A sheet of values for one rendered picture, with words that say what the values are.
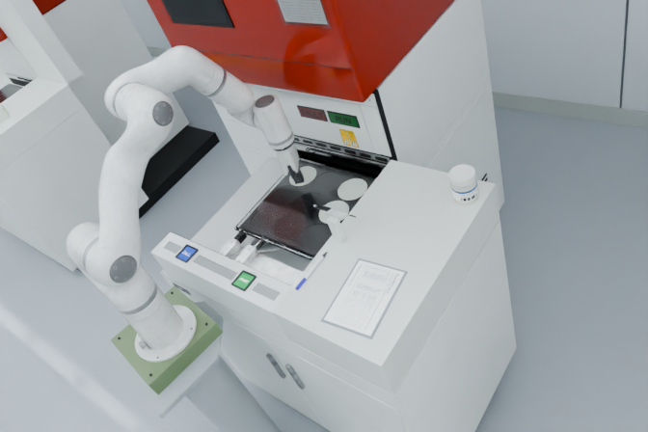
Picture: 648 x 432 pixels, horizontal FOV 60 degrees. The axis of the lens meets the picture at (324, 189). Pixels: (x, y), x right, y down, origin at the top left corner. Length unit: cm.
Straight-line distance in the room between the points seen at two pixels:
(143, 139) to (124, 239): 25
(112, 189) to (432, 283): 82
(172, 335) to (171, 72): 74
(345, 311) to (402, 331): 16
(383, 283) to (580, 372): 113
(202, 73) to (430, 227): 73
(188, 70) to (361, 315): 75
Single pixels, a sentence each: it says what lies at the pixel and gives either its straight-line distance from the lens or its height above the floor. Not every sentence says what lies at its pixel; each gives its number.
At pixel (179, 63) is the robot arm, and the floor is 154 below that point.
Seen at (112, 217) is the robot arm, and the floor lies 134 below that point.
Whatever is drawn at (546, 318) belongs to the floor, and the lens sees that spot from 252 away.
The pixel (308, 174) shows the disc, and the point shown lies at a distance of 196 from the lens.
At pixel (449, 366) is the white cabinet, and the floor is 59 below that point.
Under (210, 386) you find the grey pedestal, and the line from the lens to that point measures 189.
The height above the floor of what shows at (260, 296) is 96.
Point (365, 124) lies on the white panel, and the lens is 176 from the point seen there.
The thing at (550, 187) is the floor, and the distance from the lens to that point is 299.
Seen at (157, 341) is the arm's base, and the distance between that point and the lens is 171.
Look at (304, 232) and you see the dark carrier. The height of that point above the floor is 90.
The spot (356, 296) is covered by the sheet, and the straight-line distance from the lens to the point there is 147.
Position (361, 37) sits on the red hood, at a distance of 157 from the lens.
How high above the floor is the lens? 212
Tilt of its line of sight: 40 degrees down
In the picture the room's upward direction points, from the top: 22 degrees counter-clockwise
